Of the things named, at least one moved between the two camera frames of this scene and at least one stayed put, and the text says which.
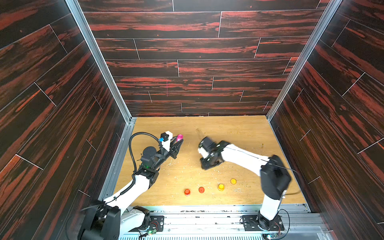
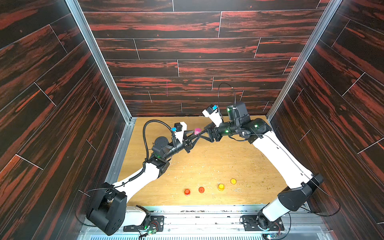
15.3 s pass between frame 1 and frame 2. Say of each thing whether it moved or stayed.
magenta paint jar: moved
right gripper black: moved
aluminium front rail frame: stayed
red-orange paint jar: stayed
